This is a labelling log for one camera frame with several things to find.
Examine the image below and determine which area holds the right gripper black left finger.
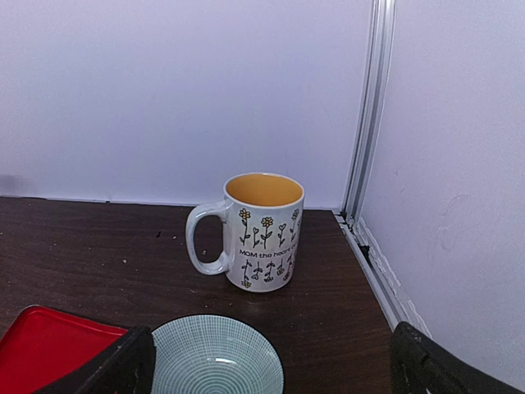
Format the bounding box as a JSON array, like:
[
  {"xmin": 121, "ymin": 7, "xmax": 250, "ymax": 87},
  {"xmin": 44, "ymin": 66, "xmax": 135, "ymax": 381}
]
[{"xmin": 37, "ymin": 326, "xmax": 156, "ymax": 393}]

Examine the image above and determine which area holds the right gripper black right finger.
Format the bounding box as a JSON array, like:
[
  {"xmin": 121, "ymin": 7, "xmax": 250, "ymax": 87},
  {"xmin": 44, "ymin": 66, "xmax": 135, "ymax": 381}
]
[{"xmin": 390, "ymin": 321, "xmax": 520, "ymax": 394}]

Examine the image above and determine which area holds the red box lid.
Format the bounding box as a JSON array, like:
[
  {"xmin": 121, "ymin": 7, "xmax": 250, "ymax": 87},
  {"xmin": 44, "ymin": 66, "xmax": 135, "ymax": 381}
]
[{"xmin": 1, "ymin": 305, "xmax": 128, "ymax": 393}]

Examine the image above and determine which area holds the light blue bowl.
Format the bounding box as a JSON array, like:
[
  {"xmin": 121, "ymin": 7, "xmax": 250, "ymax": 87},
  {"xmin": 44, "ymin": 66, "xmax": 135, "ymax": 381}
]
[{"xmin": 151, "ymin": 314, "xmax": 285, "ymax": 394}]

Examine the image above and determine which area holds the white mug orange inside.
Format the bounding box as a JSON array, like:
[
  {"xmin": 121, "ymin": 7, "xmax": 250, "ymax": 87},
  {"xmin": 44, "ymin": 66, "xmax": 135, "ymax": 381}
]
[{"xmin": 185, "ymin": 172, "xmax": 305, "ymax": 293}]

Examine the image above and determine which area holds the right aluminium frame post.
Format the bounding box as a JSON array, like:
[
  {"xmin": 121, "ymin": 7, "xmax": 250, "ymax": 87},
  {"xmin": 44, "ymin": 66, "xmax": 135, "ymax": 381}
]
[{"xmin": 336, "ymin": 1, "xmax": 429, "ymax": 333}]

